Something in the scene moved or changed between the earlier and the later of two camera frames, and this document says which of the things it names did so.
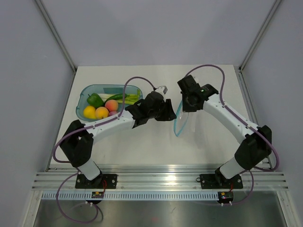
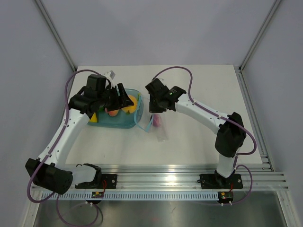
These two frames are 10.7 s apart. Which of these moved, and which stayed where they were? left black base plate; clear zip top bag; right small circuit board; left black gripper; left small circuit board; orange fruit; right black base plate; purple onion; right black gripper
Moved: purple onion; left black gripper; orange fruit; clear zip top bag; right black gripper
Stayed: left small circuit board; right black base plate; right small circuit board; left black base plate
